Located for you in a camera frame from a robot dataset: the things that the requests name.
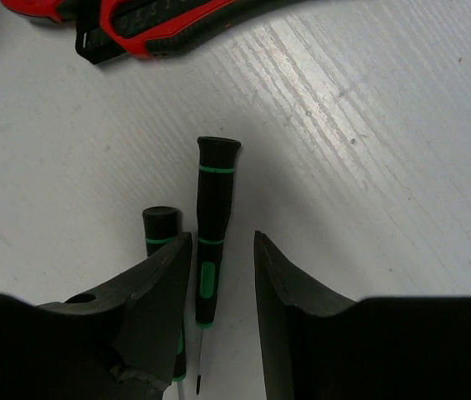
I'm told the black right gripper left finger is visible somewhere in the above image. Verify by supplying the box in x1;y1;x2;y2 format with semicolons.
0;232;193;399

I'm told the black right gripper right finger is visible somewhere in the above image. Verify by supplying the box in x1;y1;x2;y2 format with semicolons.
253;232;471;399

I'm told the green black precision screwdriver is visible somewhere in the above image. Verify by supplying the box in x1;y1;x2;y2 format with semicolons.
142;206;187;400
195;137;241;393

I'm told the red black utility knife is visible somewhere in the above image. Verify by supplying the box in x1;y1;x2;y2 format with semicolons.
1;0;81;23

